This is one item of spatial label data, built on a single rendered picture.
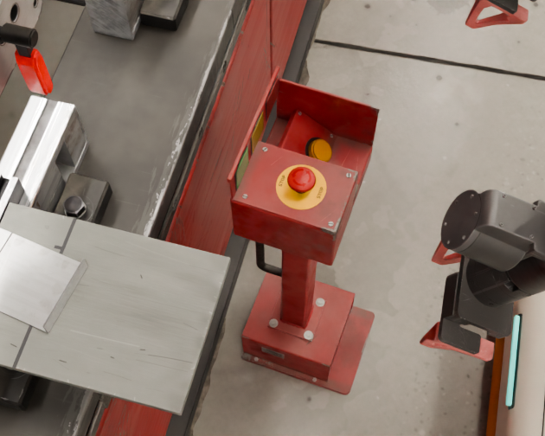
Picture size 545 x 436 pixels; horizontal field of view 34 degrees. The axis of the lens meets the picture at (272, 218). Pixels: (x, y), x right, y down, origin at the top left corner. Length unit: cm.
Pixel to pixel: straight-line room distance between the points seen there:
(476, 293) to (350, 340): 112
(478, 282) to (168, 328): 33
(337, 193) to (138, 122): 30
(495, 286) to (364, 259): 122
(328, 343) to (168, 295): 94
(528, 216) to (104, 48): 72
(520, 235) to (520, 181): 146
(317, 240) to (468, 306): 44
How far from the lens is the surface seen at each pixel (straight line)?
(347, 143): 140
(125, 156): 121
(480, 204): 79
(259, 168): 129
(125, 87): 126
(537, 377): 176
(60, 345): 98
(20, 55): 89
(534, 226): 80
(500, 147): 228
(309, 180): 125
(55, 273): 101
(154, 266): 99
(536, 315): 180
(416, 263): 209
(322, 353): 187
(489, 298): 89
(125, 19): 127
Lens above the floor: 190
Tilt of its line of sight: 64 degrees down
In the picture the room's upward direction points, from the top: 1 degrees counter-clockwise
